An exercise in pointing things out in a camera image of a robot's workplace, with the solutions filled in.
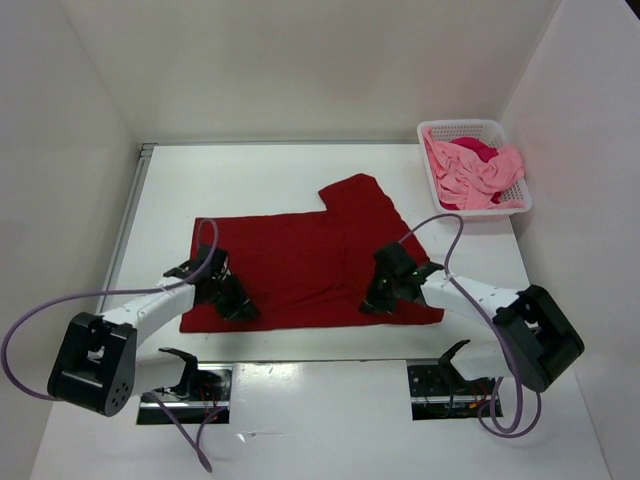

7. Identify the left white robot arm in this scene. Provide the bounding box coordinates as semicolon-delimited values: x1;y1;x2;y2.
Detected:
47;258;260;417

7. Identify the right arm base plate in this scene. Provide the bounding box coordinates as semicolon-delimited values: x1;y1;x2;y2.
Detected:
406;362;495;421

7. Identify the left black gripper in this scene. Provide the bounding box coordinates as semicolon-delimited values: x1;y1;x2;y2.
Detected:
207;270;260;321

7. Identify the dark red t-shirt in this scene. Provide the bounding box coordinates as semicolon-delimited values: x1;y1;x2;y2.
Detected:
180;174;444;334

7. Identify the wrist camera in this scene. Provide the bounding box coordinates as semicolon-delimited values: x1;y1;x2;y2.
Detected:
163;245;229;283
374;242;444;280

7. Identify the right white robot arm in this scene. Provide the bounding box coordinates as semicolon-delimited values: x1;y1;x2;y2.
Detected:
360;265;585;393

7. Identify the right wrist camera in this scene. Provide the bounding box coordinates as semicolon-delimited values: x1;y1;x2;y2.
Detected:
374;242;444;280

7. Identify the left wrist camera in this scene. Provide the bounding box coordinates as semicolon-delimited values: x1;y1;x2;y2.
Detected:
163;245;229;283

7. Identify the magenta t-shirt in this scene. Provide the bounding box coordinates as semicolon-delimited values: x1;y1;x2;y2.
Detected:
436;137;503;210

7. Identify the light pink t-shirt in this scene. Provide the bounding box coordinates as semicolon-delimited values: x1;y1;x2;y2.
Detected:
421;128;525;211

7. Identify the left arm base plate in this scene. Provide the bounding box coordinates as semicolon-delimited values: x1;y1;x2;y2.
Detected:
153;363;234;425

